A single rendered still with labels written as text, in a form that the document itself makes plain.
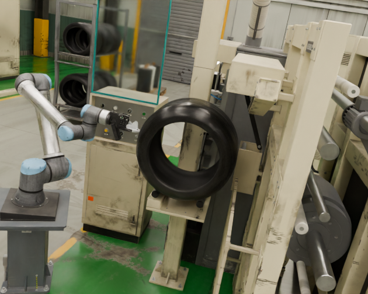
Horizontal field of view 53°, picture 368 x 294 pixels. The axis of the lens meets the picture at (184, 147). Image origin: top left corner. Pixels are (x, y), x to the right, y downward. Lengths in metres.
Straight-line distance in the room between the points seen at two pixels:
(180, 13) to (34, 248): 9.82
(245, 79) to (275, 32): 9.53
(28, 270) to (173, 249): 1.02
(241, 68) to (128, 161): 1.58
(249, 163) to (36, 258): 1.57
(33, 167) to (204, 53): 1.29
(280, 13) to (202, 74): 8.97
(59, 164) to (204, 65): 1.17
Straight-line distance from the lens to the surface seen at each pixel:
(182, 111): 2.03
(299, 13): 11.25
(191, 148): 2.50
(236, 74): 1.74
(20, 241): 2.72
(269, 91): 1.65
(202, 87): 2.40
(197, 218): 2.28
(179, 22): 11.75
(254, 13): 2.78
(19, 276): 2.89
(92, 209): 3.36
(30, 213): 2.52
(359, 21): 11.34
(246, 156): 2.41
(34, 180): 2.53
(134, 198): 3.16
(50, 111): 2.37
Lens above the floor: 1.93
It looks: 19 degrees down
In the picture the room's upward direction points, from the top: 9 degrees clockwise
